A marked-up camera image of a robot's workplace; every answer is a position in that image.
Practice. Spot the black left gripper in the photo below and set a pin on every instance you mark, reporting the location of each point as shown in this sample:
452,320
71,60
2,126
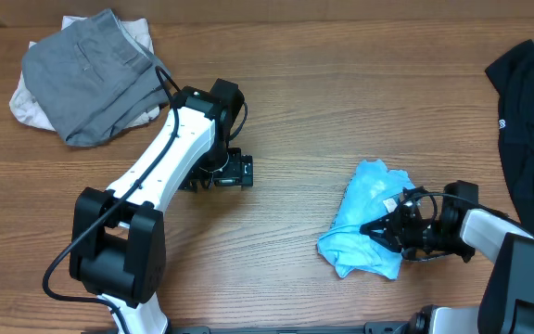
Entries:
240,171

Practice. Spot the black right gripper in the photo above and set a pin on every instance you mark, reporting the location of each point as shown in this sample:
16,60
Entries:
387,224

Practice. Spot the light blue printed t-shirt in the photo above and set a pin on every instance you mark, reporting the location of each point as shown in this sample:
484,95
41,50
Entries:
364,201

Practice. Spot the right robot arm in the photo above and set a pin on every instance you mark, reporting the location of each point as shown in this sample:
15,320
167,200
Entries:
464,227

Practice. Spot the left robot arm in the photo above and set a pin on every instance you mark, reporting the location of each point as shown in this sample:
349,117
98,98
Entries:
119,251

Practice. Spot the grey folded trousers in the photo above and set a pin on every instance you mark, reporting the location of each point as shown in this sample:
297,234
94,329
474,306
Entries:
92,79

